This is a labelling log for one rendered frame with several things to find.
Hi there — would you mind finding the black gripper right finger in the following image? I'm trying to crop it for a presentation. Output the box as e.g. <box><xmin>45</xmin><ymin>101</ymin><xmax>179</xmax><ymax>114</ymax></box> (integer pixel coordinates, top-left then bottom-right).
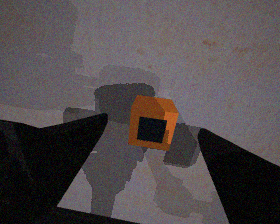
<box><xmin>197</xmin><ymin>128</ymin><xmax>280</xmax><ymax>224</ymax></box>

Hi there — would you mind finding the brown block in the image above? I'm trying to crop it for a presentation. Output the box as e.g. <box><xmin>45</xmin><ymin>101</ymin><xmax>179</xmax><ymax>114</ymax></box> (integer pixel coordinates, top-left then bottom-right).
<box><xmin>128</xmin><ymin>95</ymin><xmax>179</xmax><ymax>151</ymax></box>

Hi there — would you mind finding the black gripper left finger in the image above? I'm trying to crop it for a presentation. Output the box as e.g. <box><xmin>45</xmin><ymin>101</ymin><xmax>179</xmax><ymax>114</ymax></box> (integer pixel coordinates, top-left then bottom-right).
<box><xmin>0</xmin><ymin>113</ymin><xmax>108</xmax><ymax>207</ymax></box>

